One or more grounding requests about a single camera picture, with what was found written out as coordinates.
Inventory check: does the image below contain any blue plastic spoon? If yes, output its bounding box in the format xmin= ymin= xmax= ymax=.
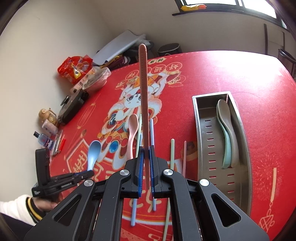
xmin=87 ymin=140 xmax=101 ymax=171

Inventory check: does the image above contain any green plastic spoon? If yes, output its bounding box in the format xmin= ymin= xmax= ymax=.
xmin=216 ymin=108 xmax=231 ymax=169

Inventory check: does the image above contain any beige plastic spoon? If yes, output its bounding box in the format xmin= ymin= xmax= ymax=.
xmin=216 ymin=99 xmax=239 ymax=168

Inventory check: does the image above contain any pink chopstick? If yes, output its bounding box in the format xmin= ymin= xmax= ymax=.
xmin=138 ymin=44 xmax=149 ymax=190
xmin=182 ymin=141 xmax=187 ymax=177

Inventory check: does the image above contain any left forearm striped sleeve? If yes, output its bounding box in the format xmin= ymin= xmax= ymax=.
xmin=1 ymin=195 xmax=45 ymax=226

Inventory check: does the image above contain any person's left hand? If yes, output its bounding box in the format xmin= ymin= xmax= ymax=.
xmin=32 ymin=197 xmax=58 ymax=212

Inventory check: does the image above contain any blue chopstick right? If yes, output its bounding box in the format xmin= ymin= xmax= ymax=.
xmin=149 ymin=118 xmax=157 ymax=211

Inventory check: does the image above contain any green chopstick left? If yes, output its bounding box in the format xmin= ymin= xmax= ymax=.
xmin=135 ymin=114 xmax=142 ymax=158

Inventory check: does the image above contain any green chopstick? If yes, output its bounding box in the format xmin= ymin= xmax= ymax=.
xmin=162 ymin=138 xmax=175 ymax=241
xmin=135 ymin=114 xmax=142 ymax=158

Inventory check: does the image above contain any pink plastic spoon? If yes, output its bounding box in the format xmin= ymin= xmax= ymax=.
xmin=126 ymin=114 xmax=138 ymax=160

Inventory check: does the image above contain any red festive table mat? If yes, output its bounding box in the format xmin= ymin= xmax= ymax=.
xmin=51 ymin=51 xmax=295 ymax=240

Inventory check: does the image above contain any small glass bottle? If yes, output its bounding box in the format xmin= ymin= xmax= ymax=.
xmin=33 ymin=132 xmax=54 ymax=150

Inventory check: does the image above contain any pink cylinder container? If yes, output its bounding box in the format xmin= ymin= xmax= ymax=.
xmin=42 ymin=120 xmax=58 ymax=136

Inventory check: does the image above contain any blue chopstick under gripper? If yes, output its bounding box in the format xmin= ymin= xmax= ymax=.
xmin=130 ymin=134 xmax=143 ymax=227

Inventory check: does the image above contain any green chopstick right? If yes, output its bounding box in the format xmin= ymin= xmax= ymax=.
xmin=162 ymin=138 xmax=175 ymax=241

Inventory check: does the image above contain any golden teapot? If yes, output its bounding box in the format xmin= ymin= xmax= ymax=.
xmin=39 ymin=108 xmax=58 ymax=126

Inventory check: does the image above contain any black electric cooker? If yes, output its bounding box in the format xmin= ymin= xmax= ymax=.
xmin=58 ymin=89 xmax=89 ymax=125

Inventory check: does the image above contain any stainless steel utensil tray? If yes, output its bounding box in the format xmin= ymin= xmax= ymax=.
xmin=192 ymin=91 xmax=252 ymax=214

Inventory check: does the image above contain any covered red bowl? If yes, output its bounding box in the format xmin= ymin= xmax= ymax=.
xmin=82 ymin=66 xmax=111 ymax=92

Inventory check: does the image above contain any red snack bag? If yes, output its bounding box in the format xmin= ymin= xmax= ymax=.
xmin=57 ymin=55 xmax=93 ymax=85

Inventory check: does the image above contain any yellow item on sill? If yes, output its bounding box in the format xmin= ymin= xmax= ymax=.
xmin=181 ymin=4 xmax=207 ymax=11

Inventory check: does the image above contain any dark wooden chair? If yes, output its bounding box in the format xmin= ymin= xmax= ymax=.
xmin=263 ymin=24 xmax=295 ymax=80

